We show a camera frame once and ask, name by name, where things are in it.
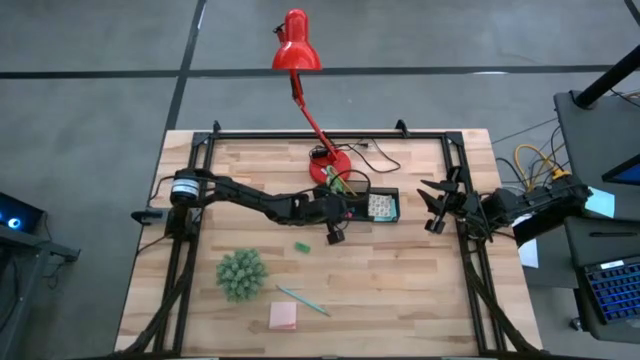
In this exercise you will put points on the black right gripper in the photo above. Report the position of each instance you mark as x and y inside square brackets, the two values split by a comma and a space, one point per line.
[447, 202]

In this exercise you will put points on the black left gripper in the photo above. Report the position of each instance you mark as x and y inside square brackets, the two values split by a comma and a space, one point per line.
[330, 207]

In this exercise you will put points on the green eraser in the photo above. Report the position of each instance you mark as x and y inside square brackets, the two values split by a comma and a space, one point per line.
[302, 247]

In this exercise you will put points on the teal sticky note pad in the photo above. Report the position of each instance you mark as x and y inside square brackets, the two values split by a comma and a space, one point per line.
[386, 218]

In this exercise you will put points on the teal pencil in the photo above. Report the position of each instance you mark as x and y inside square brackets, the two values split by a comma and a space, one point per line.
[302, 300]

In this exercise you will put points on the pink sticky note pad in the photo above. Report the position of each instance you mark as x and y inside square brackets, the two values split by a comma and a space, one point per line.
[283, 315]

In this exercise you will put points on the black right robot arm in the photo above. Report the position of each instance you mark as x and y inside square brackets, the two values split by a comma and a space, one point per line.
[530, 205]

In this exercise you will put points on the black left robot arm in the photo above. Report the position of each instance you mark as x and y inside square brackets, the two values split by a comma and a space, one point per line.
[250, 199]

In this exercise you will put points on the black mesh desk organizer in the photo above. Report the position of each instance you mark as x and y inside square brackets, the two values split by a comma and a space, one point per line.
[385, 190]

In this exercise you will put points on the white paper sheet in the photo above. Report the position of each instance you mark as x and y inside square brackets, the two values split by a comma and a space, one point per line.
[529, 254]

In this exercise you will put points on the green artificial succulent plant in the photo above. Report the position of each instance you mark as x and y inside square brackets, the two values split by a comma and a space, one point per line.
[242, 275]

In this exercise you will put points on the grey side desk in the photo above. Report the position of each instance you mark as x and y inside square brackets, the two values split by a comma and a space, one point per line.
[590, 140]

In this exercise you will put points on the red desk lamp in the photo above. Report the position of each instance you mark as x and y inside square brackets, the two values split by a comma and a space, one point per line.
[295, 50]

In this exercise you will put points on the pale blue paper note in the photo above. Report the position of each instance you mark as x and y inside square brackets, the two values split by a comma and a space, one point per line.
[602, 202]

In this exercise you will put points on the black table clamp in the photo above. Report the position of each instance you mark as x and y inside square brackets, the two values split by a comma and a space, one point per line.
[145, 216]

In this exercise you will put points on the dark tablet screen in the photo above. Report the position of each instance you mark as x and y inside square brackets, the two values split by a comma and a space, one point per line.
[627, 172]

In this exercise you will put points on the laptop with blue keys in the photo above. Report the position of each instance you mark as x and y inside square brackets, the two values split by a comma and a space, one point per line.
[615, 290]

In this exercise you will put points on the black slanted pole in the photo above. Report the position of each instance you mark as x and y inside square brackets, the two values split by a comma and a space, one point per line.
[605, 80]

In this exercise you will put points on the dark grey equipment stand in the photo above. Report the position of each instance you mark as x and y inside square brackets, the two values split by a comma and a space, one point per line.
[30, 250]

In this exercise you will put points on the computer with blue light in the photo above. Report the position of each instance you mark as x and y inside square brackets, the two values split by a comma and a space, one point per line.
[15, 215]

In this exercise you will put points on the black aluminium table frame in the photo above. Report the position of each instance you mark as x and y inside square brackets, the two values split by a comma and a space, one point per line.
[250, 135]

